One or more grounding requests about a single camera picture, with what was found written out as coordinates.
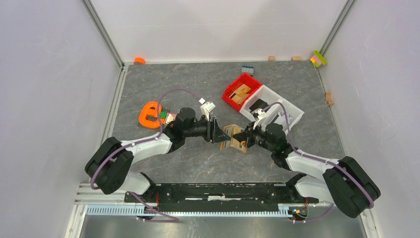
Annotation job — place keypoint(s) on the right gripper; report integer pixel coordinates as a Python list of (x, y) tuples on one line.
[(248, 134)]

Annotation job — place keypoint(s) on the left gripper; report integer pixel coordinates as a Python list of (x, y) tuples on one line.
[(214, 132)]

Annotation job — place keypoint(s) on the orange card holder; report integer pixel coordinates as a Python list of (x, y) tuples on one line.
[(231, 130)]

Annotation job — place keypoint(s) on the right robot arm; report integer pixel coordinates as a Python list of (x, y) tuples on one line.
[(342, 182)]

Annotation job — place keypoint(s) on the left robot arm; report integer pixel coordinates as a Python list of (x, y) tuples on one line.
[(109, 167)]

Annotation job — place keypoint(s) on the cards in white bin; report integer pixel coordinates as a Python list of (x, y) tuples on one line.
[(281, 119)]

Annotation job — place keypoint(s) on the red playing card box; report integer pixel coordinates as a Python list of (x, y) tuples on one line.
[(169, 118)]

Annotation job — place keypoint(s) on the black wallet in bin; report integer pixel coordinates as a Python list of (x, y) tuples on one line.
[(258, 104)]

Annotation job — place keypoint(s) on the white bin far right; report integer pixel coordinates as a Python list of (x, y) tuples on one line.
[(284, 113)]

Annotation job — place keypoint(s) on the white bin near red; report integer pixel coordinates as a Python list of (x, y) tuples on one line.
[(261, 98)]

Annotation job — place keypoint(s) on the red plastic bin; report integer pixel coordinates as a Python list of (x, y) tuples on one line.
[(244, 78)]

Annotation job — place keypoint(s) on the blue lego brick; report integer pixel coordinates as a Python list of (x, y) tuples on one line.
[(248, 69)]

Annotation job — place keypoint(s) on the colourful block stack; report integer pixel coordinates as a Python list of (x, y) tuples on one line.
[(317, 59)]

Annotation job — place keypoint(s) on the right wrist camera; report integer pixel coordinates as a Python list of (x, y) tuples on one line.
[(261, 118)]

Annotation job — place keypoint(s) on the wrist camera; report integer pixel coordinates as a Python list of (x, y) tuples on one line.
[(206, 108), (261, 118)]

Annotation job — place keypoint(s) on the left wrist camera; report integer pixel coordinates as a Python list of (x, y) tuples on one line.
[(206, 108)]

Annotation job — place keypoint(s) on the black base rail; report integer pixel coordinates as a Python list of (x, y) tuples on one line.
[(222, 197)]

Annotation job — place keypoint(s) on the wooden block on rail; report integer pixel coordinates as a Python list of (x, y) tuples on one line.
[(328, 98)]

